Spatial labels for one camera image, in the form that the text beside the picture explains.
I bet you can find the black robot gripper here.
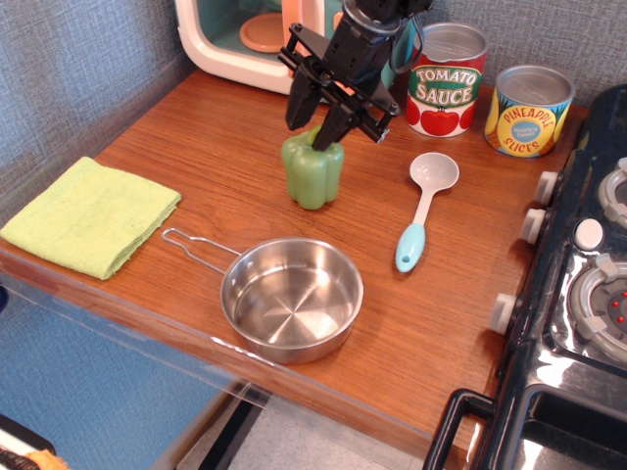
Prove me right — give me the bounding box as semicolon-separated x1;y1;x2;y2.
279;4;401;151

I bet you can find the green toy bell pepper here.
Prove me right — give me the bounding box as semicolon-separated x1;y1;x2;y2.
281;124;345;211

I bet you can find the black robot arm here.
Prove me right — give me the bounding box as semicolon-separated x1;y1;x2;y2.
278;1;432;151

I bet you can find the orange plate in microwave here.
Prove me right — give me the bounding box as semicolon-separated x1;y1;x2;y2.
239;13;284;53

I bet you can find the white toy microwave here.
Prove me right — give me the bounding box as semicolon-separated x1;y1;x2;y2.
174;0;422;97

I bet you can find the tomato sauce can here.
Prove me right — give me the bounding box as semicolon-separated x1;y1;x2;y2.
406;23;488;137

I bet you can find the stainless steel pan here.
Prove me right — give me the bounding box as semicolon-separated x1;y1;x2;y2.
162;227;365;366

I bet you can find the pineapple slices can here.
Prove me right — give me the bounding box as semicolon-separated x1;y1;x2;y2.
484;65;575;159

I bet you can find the white stove knob top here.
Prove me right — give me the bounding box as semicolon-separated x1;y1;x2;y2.
534;171;559;206

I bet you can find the white stove knob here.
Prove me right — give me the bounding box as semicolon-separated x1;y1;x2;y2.
489;293;517;335
534;171;559;206
519;209;546;245

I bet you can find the white stove knob middle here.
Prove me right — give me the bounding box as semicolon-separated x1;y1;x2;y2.
519;209;546;245

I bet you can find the green folded cloth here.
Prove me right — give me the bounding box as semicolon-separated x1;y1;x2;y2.
1;157;181;280

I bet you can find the white stove knob bottom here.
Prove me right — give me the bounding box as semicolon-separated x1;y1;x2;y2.
489;293;517;335

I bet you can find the white round stove button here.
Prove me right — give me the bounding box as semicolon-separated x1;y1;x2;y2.
574;218;603;251

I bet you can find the black toy stove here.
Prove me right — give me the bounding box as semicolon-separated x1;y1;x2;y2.
467;85;626;469

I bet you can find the white spoon with blue handle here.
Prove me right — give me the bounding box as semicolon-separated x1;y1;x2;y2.
395;152;459;273

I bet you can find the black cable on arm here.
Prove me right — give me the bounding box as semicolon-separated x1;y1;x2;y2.
386;14;425;75

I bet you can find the black oven door handle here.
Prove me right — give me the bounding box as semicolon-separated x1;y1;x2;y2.
423;389;496;470

